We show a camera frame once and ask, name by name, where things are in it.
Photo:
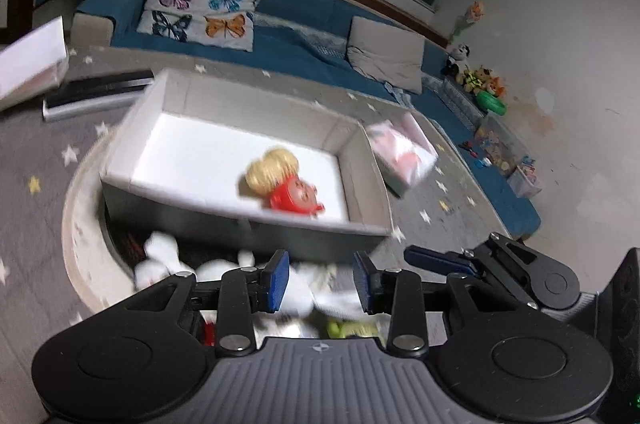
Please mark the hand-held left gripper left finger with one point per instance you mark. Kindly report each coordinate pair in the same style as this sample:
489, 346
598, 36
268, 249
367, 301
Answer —
280, 279

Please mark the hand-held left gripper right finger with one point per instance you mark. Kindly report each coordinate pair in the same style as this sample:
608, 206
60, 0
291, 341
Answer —
362, 281

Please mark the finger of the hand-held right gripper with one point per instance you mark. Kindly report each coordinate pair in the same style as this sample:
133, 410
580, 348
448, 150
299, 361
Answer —
435, 255

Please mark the white plush toy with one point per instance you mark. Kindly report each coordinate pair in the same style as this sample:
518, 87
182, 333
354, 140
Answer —
305, 294

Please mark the green toy figure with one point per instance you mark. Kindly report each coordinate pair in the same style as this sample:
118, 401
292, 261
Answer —
350, 329

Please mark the blond-haired red doll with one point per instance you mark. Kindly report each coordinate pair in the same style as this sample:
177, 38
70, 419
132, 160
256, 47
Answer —
290, 196

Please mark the grey cardboard box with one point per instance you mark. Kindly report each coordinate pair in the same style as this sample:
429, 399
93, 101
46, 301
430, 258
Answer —
200, 154

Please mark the pink and white packet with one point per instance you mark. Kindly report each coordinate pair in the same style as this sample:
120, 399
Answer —
405, 149

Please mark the small clear storage bin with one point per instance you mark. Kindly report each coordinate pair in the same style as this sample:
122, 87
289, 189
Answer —
525, 179

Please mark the large clear storage bin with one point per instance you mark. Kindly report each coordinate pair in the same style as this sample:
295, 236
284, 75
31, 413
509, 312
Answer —
497, 144

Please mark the round black induction cooker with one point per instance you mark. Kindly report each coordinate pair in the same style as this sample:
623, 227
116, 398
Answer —
122, 244

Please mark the orange plush toy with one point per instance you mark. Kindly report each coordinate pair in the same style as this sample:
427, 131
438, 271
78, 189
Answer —
495, 87

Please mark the panda plush toy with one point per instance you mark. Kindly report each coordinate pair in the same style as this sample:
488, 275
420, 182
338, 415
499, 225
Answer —
459, 59

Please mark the grey pillow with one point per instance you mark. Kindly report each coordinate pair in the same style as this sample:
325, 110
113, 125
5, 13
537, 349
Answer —
385, 54

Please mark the blue sofa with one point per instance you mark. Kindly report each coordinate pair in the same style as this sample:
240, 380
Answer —
300, 39

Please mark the artificial flower decoration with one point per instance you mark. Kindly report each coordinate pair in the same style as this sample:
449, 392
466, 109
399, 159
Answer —
472, 17

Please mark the black flat box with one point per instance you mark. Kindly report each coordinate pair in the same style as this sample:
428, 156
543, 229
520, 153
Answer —
95, 92

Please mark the grey star print tablecloth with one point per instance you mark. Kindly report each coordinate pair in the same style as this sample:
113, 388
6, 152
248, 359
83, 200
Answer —
40, 164

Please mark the white open paper box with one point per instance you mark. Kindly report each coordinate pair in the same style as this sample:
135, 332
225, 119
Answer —
30, 59

